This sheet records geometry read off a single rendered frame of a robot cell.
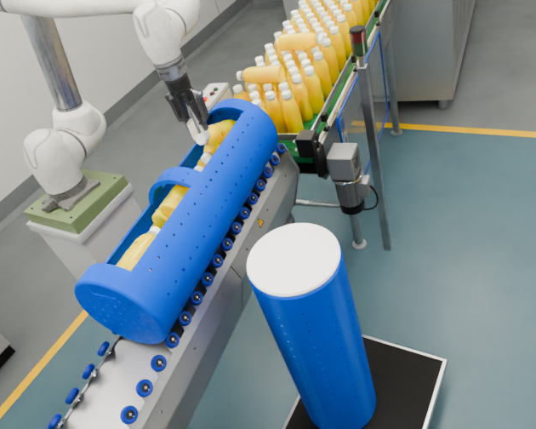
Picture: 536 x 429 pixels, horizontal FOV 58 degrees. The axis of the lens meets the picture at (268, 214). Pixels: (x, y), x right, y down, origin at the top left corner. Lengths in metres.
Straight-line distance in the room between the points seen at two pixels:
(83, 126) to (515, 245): 2.13
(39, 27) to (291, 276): 1.19
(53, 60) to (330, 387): 1.49
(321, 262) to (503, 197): 1.84
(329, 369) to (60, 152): 1.22
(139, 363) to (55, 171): 0.81
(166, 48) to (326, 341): 0.97
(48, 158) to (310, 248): 1.03
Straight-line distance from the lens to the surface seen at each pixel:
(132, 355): 1.54
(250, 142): 1.69
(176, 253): 1.37
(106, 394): 1.51
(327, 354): 1.56
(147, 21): 1.45
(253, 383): 2.44
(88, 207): 1.95
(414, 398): 2.11
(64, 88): 2.00
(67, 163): 1.97
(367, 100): 2.16
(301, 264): 1.38
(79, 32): 4.84
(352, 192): 2.13
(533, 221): 2.92
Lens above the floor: 2.05
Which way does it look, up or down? 40 degrees down
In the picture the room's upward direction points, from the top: 20 degrees counter-clockwise
